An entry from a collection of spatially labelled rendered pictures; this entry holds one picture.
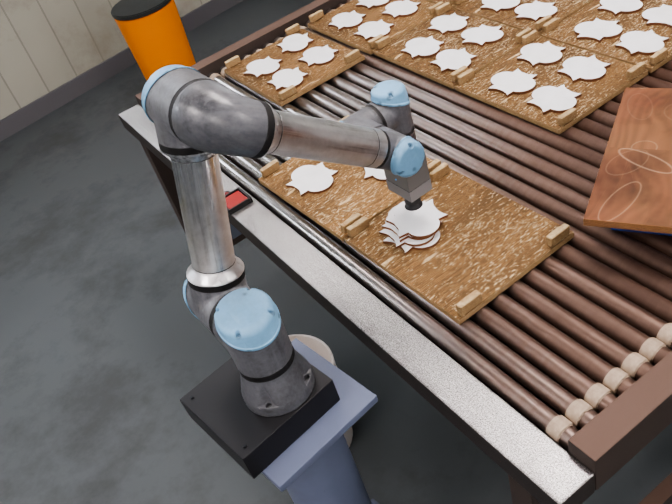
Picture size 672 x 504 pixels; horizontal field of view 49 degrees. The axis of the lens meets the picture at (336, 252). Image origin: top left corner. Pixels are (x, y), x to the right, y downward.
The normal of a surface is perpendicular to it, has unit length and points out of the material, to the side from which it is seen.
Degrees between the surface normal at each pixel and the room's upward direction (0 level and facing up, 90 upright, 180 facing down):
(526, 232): 0
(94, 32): 90
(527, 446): 0
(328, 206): 0
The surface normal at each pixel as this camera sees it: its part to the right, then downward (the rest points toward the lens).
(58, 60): 0.66, 0.37
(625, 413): -0.24, -0.73
